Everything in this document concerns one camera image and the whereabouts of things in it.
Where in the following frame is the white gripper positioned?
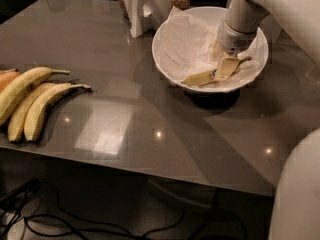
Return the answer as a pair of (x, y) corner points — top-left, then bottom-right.
(211, 20), (257, 81)

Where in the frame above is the banana with blue sticker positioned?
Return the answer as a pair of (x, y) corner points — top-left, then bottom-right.
(182, 56), (252, 86)

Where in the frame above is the white bowl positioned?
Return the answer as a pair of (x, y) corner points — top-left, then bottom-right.
(151, 6), (269, 94)

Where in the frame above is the front yellow banana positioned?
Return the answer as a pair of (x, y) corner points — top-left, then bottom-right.
(23, 83), (91, 142)

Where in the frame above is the yellow banana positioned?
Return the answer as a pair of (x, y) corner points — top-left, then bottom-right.
(7, 82), (55, 143)
(23, 83), (91, 142)
(0, 67), (70, 126)

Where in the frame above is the top yellow banana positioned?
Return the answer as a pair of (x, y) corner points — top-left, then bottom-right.
(0, 67), (70, 126)

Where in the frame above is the middle yellow banana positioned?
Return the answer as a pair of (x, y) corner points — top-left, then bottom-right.
(7, 82), (55, 143)

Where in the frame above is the orange-tinted banana at edge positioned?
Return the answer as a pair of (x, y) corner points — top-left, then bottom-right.
(0, 69), (20, 92)

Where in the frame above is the white crumpled paper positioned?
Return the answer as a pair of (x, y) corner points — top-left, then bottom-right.
(159, 5), (264, 89)

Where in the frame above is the white box on table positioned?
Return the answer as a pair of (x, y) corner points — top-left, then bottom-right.
(124, 0), (171, 38)

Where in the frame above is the black floor cable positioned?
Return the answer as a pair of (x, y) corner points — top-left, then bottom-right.
(0, 178), (249, 240)

